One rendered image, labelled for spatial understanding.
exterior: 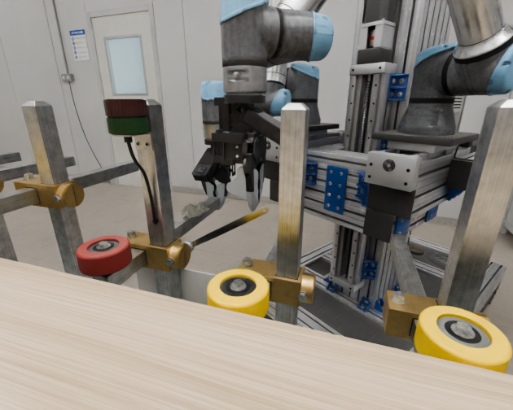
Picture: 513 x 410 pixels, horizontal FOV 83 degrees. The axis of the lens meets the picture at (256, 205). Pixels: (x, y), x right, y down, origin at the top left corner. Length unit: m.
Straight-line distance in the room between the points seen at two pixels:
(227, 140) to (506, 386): 0.45
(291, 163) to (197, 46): 3.20
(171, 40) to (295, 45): 3.25
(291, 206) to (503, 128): 0.27
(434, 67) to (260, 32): 0.58
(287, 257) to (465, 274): 0.25
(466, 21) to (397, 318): 0.64
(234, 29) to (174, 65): 3.22
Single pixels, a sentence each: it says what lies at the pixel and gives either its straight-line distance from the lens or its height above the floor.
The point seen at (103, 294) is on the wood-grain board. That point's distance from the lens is 0.43.
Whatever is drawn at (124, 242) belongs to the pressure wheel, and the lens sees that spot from 0.53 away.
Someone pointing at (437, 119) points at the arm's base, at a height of 1.08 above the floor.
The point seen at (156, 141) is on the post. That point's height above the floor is 1.07.
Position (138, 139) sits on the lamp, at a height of 1.07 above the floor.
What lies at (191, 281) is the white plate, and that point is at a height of 0.77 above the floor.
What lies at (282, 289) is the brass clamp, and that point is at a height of 0.83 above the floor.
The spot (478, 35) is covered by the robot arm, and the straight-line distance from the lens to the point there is 0.87.
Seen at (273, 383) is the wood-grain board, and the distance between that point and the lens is 0.29.
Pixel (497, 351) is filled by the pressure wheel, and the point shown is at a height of 0.91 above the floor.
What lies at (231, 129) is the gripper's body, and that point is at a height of 1.08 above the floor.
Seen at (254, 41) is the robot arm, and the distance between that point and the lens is 0.51.
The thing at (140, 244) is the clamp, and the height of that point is 0.87.
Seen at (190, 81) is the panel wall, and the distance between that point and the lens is 3.60.
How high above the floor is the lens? 1.13
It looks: 20 degrees down
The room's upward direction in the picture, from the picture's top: straight up
